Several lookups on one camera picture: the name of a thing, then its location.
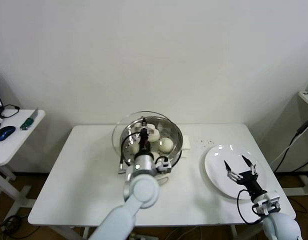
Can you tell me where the white power strip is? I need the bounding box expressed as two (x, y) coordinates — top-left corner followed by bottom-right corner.
(130, 231), (151, 240)

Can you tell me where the white hanging cable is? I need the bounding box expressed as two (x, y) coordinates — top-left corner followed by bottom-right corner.
(270, 124), (308, 166)

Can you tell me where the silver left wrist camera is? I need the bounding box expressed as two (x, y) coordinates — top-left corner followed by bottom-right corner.
(155, 156), (173, 175)

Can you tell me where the round glass pot lid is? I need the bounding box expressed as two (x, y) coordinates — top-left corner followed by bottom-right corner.
(111, 111), (181, 161)

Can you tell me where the perforated steel steamer basket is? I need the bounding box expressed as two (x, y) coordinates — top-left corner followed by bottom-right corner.
(120, 116), (184, 173)

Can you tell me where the white oval plate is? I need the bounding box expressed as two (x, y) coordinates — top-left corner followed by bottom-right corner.
(204, 144), (267, 200)

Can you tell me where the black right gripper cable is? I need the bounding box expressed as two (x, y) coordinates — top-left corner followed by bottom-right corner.
(236, 188), (262, 225)

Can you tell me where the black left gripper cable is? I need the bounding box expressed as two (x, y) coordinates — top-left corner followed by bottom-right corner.
(117, 132), (143, 175)

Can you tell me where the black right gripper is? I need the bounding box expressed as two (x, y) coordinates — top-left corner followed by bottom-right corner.
(223, 154), (267, 198)

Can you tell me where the black floor cable bundle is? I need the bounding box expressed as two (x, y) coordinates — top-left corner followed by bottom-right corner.
(0, 214), (41, 240)

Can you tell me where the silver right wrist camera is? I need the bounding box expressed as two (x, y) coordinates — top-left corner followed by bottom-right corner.
(252, 191), (281, 216)

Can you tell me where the white side table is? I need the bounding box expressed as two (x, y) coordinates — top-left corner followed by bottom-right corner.
(0, 108), (47, 208)

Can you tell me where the thin black desk cable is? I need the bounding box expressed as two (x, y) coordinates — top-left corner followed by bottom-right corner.
(0, 104), (21, 119)

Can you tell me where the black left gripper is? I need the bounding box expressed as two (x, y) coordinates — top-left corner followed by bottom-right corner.
(138, 116), (152, 153)

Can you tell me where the black cable with plug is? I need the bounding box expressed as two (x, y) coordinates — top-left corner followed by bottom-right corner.
(273, 117), (308, 173)

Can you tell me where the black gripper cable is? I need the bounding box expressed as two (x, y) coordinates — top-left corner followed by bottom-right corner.
(236, 188), (262, 225)
(117, 132), (143, 175)

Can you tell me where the blue computer mouse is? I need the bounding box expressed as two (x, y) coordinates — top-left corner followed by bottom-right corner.
(0, 125), (17, 141)

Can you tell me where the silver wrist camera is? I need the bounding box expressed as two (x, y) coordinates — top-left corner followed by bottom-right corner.
(155, 156), (173, 175)
(252, 191), (281, 216)

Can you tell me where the green handled tool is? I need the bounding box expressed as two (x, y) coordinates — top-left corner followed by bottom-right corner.
(20, 107), (40, 131)

